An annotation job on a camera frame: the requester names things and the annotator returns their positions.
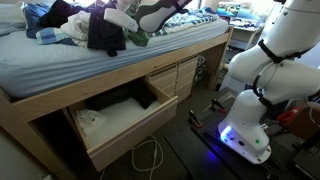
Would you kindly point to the light wood drawer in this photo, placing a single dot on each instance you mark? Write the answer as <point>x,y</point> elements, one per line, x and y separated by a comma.
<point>108,151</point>

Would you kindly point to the black t-shirt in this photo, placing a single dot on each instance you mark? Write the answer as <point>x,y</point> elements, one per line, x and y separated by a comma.
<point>104,35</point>

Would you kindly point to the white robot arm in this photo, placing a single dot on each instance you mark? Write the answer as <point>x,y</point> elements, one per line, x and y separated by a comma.
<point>275,75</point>

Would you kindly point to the black clothes in drawer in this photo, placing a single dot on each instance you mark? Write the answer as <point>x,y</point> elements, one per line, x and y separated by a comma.
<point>135,89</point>

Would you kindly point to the small wooden drawer chest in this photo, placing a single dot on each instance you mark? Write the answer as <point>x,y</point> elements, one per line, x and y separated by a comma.
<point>176,79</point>

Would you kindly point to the white clothes in drawer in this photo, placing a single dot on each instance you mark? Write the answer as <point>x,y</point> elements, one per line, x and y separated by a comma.
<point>102,125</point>

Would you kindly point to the green crumpled garment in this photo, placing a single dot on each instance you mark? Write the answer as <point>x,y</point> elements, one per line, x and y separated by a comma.
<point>139,38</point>

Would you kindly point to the white desk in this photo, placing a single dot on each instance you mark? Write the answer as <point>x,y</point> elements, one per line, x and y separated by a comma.
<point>245,34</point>

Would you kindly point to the white crumpled garment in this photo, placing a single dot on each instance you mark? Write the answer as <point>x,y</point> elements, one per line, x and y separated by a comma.
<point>77,27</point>

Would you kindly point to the blue plaid cloth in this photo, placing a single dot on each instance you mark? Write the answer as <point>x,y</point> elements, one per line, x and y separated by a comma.
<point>52,35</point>

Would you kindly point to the dark maroon garment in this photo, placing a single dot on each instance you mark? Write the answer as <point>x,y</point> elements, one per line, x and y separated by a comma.
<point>59,13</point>

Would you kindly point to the red object on floor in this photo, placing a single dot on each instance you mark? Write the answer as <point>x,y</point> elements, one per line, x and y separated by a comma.
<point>287,116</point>

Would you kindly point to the blue sheeted mattress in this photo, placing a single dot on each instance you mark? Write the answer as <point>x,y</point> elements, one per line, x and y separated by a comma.
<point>28,68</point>

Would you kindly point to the dark blue pillow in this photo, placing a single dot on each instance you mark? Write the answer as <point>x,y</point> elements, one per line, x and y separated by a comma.
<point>32,13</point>

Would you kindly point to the light wood bed frame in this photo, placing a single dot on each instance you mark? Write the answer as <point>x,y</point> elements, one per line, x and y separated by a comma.
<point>38,121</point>

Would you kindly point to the red handled clamp left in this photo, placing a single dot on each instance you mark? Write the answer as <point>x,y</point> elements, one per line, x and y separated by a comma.
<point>194,119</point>

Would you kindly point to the red handled clamp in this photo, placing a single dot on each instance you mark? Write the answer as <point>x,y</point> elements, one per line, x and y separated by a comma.
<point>194,119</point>
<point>217,106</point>

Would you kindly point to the red handled clamp right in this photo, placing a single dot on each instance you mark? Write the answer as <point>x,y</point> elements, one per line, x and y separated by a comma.
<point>217,106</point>

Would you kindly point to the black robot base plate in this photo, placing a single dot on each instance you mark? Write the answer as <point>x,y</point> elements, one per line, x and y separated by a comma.
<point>289,159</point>

